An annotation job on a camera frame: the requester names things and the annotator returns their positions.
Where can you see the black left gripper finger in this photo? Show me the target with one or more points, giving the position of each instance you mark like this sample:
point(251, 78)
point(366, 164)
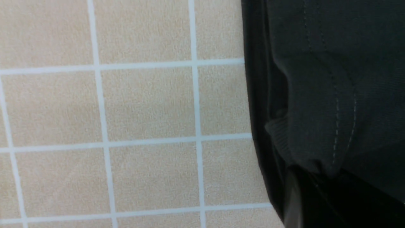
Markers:
point(312, 201)

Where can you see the dark gray long-sleeved shirt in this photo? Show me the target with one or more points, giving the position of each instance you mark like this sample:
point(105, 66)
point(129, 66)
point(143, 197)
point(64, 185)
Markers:
point(325, 82)

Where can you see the beige grid tablecloth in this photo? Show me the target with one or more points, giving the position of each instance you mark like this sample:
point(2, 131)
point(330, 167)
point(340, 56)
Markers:
point(127, 114)

